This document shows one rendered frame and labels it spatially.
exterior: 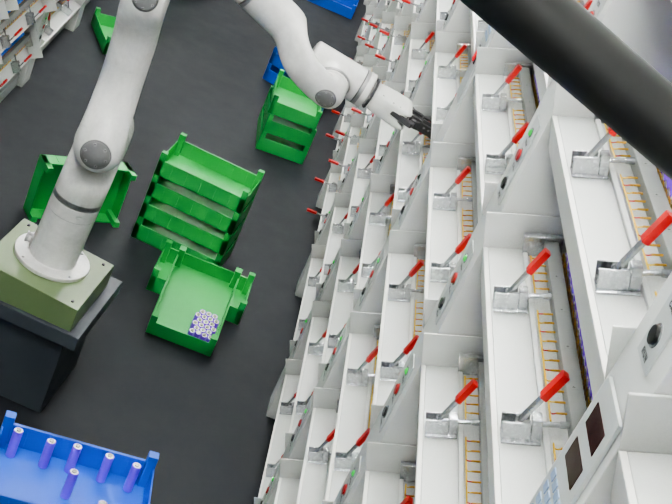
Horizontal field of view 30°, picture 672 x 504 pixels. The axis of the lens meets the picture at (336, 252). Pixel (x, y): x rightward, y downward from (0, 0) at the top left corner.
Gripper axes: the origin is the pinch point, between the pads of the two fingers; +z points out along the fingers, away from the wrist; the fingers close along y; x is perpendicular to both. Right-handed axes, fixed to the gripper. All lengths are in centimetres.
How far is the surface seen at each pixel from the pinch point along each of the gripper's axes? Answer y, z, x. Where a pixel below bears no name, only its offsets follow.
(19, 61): -147, -107, -107
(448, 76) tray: 0.9, -2.8, 13.0
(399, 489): 127, 2, -5
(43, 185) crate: -78, -75, -107
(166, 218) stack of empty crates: -83, -37, -99
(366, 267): 27.6, 1.3, -25.4
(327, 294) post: -18, 7, -60
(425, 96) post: -18.0, -1.3, 0.3
